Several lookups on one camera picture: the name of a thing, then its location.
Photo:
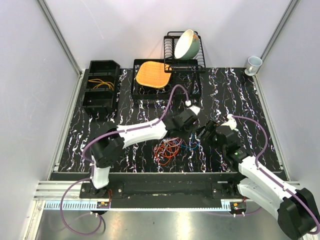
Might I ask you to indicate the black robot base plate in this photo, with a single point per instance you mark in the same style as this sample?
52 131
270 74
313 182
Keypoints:
165 191

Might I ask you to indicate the white mug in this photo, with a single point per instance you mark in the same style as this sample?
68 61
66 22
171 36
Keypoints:
252 65

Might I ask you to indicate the black near storage bin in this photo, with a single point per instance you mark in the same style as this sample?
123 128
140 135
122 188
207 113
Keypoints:
100 105

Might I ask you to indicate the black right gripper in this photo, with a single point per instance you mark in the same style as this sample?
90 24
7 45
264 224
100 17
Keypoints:
210 127

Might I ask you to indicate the black tall dish rack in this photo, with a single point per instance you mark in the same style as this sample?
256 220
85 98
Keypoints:
173 65

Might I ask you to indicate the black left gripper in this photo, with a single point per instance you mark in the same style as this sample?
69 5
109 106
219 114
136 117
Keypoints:
191 128

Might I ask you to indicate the orange woven mat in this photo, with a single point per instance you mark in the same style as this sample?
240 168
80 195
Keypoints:
152 74

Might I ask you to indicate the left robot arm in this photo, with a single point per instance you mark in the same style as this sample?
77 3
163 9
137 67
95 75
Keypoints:
107 148

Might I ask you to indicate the aluminium frame rail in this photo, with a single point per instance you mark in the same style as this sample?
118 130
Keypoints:
54 190

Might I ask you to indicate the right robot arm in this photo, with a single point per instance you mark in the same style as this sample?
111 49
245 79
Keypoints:
294 209

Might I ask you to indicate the green ceramic bowl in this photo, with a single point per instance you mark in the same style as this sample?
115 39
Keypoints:
187 46

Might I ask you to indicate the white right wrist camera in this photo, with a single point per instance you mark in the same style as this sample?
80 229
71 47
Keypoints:
232 123

